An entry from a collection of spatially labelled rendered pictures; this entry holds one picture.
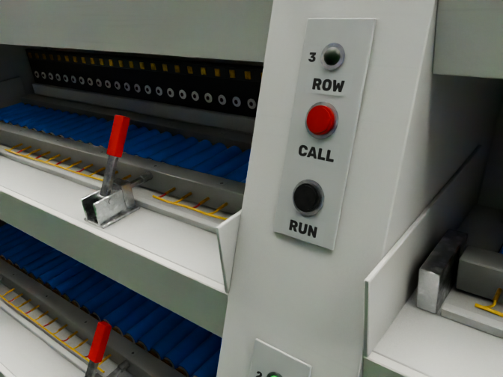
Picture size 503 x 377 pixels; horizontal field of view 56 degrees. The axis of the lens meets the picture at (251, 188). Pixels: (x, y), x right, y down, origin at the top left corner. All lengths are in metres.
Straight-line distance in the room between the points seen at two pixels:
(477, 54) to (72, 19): 0.33
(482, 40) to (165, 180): 0.29
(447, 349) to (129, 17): 0.31
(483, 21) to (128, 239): 0.28
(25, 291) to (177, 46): 0.40
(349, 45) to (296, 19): 0.04
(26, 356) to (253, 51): 0.42
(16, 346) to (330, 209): 0.44
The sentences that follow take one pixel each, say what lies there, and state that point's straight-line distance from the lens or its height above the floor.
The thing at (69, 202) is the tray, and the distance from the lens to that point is 0.48.
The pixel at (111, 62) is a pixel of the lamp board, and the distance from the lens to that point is 0.65.
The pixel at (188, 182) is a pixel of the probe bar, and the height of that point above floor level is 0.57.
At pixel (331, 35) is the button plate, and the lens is 0.27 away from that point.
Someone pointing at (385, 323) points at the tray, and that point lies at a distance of 0.28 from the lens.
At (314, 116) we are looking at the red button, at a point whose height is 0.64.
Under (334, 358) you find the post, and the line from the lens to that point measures 0.28.
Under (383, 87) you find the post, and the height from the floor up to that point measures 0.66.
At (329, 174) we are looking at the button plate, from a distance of 0.26.
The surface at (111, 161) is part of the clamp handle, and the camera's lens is 0.42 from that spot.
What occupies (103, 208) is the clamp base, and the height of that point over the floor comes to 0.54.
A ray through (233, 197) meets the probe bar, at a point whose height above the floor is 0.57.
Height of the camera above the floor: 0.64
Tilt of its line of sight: 9 degrees down
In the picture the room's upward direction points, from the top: 9 degrees clockwise
